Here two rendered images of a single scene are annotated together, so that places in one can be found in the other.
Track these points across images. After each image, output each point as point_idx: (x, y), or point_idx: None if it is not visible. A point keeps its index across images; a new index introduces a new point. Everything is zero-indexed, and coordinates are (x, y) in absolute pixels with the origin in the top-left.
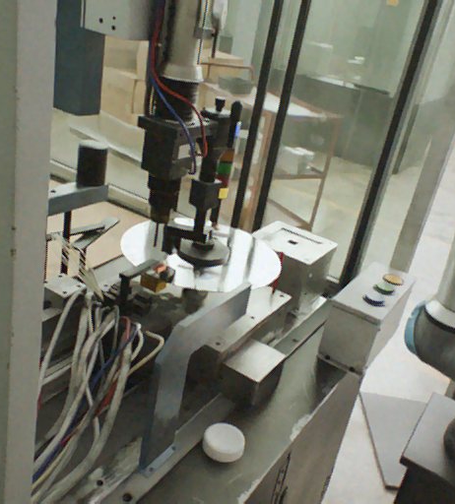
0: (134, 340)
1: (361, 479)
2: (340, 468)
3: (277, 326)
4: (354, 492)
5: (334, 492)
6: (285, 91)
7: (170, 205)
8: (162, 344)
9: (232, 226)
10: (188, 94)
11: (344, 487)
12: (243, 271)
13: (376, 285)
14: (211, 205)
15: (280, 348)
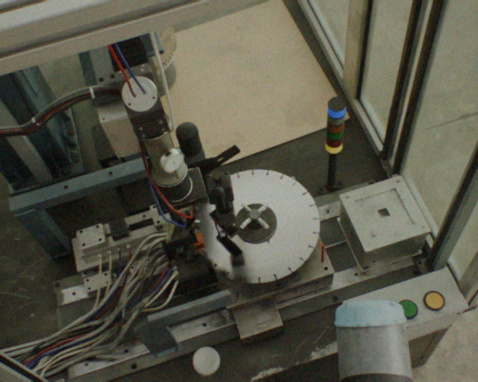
0: (171, 280)
1: None
2: (477, 344)
3: (317, 286)
4: (470, 371)
5: (452, 360)
6: (417, 73)
7: (186, 225)
8: (163, 305)
9: (384, 147)
10: (168, 189)
11: (464, 362)
12: (266, 259)
13: (400, 304)
14: (228, 224)
15: (314, 302)
